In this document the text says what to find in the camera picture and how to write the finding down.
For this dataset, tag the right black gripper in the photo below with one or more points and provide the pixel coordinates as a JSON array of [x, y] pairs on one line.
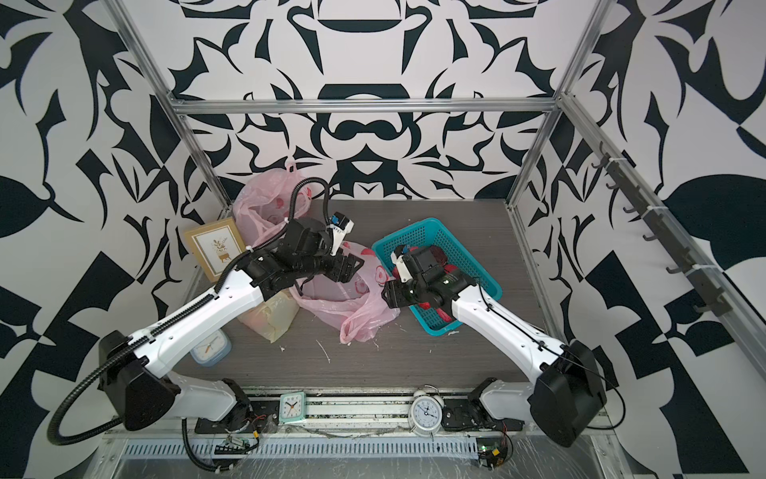
[[392, 293]]

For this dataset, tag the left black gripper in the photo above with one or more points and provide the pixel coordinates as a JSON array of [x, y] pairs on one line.
[[342, 268]]

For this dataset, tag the dark maroon fruit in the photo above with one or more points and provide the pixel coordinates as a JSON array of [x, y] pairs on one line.
[[439, 255]]

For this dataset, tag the teal plastic basket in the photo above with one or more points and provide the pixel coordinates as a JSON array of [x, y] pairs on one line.
[[432, 233]]

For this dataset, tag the large pink plastic bag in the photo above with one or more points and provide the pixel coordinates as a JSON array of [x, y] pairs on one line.
[[262, 206]]

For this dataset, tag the small pink plastic bag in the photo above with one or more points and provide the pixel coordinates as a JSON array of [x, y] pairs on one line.
[[356, 309]]

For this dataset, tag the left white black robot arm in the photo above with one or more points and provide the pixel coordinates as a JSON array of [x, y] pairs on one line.
[[139, 378]]

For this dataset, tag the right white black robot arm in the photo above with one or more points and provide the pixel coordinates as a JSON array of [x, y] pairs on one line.
[[565, 391]]

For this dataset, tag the yellow plastic bag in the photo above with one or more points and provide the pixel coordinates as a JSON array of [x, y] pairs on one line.
[[272, 319]]

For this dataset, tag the blue square timer clock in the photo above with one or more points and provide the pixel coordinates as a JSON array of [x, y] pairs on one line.
[[212, 350]]

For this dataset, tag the round silver alarm clock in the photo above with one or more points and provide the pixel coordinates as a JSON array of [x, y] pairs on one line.
[[425, 413]]

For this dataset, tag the small teal square clock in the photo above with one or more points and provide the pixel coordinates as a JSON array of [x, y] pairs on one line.
[[292, 407]]

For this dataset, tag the right circuit board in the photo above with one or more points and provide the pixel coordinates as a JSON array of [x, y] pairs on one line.
[[492, 456]]

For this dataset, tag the circuit board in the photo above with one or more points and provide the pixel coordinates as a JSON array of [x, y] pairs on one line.
[[238, 445], [492, 456]]

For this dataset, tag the left circuit board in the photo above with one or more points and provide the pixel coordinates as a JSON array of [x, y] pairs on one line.
[[238, 445]]

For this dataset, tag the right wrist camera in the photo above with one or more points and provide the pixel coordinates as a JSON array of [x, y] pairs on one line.
[[401, 269]]

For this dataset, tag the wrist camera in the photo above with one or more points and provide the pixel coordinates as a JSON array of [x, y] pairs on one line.
[[340, 227], [401, 269]]

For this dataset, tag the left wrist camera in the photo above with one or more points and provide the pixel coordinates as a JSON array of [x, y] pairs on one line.
[[340, 227]]

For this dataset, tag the wooden picture frame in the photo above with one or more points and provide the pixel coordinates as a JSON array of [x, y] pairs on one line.
[[215, 245]]

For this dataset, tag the white slotted cable duct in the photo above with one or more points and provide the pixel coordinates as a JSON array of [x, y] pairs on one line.
[[336, 448]]

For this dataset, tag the wall hook rail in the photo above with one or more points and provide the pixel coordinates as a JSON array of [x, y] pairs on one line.
[[688, 259]]

